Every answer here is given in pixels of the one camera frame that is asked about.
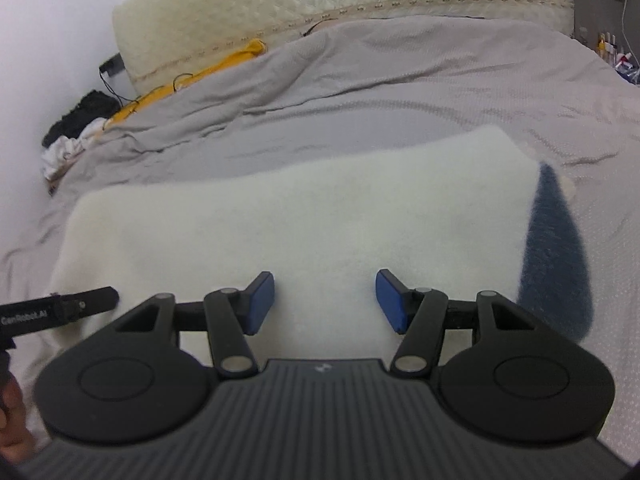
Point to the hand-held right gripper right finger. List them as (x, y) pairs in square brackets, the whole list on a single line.
[(392, 300)]

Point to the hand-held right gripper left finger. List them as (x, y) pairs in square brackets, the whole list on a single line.
[(260, 302)]

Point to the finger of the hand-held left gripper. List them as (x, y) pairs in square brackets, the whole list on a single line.
[(90, 301)]

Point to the white blue-striped fleece blanket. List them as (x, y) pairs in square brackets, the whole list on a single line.
[(325, 210)]

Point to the person's left hand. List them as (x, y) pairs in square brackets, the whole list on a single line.
[(12, 410)]

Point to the white crumpled cloth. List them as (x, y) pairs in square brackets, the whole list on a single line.
[(65, 150)]

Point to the black cloth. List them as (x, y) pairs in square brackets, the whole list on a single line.
[(85, 110)]

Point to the grey bed sheet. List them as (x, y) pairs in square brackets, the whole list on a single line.
[(400, 85)]

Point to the yellow cloth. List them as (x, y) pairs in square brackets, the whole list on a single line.
[(252, 50)]

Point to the cream quilted headboard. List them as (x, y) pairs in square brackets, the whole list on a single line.
[(250, 0)]

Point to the group of small bottles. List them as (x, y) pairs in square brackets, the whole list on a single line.
[(607, 47)]

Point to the black wall charger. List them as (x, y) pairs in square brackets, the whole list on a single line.
[(111, 64)]

